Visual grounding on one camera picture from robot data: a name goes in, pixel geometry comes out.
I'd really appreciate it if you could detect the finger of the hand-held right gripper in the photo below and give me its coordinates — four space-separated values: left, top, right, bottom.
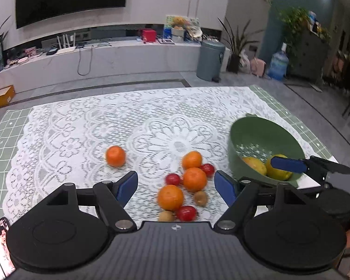
270 156 328 179
309 155 350 174

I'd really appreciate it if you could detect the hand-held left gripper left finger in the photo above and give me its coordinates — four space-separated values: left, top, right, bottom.
45 171 139 233

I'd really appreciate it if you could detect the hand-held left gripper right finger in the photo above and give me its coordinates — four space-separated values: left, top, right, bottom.
214 170 310 233

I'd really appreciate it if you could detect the yellow lemon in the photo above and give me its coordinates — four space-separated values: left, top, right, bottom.
265 154 294 181

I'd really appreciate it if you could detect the brown kiwi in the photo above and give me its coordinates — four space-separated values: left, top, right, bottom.
158 210 175 222
194 191 208 207

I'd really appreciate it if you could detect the orange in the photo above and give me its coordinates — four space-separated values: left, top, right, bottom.
106 146 126 168
182 151 203 170
157 185 185 211
182 167 208 192

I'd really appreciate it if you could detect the yellow mango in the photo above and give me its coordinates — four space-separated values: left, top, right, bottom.
241 157 268 176

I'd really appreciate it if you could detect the green colander bowl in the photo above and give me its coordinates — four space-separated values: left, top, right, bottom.
227 114 306 188

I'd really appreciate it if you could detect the white lace tablecloth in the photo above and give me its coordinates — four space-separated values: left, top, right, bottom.
2 86 339 231

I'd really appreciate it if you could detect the blue water bottle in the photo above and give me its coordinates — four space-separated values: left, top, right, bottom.
268 43 289 81

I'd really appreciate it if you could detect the pink bag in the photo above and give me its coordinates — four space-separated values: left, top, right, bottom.
250 57 266 78

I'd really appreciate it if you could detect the white plastic bag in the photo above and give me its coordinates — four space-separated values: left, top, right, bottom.
238 51 252 74

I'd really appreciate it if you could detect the grey-green cabinet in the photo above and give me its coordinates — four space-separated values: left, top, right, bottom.
290 31 331 80

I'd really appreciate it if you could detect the grey pedal trash can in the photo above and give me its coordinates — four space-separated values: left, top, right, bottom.
196 40 226 82

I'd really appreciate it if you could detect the potted long-leaf plant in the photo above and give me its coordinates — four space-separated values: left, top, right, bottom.
217 17 265 74

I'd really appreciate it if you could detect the white television console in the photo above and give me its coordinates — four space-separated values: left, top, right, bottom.
0 39 231 94

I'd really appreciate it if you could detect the smartphone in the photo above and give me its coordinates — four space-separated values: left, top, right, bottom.
0 216 17 279

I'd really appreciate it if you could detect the leafy plant on cabinet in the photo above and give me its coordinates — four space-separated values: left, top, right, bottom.
278 7 311 65

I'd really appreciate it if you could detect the red box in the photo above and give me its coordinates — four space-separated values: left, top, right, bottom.
142 28 157 44

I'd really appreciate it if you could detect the white router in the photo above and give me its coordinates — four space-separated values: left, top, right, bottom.
56 34 77 54

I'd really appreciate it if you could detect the yellow cardboard box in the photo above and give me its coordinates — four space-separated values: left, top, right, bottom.
0 85 16 110

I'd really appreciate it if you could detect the fruit painting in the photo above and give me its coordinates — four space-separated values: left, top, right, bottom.
165 15 200 33

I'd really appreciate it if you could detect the dark cable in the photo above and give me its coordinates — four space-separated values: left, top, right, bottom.
77 46 93 76

